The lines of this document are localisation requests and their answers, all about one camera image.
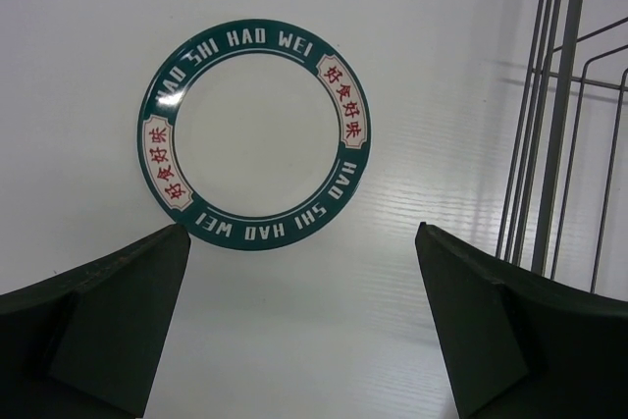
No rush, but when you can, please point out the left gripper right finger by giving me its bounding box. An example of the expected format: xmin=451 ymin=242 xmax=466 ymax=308
xmin=415 ymin=223 xmax=627 ymax=418

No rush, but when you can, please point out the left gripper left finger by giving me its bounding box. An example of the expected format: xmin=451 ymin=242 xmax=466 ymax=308
xmin=1 ymin=224 xmax=190 ymax=418

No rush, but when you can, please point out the green rimmed plate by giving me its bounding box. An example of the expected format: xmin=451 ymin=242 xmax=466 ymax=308
xmin=136 ymin=19 xmax=371 ymax=251

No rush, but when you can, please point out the grey wire dish rack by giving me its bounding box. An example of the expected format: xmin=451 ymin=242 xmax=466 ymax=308
xmin=496 ymin=0 xmax=627 ymax=300

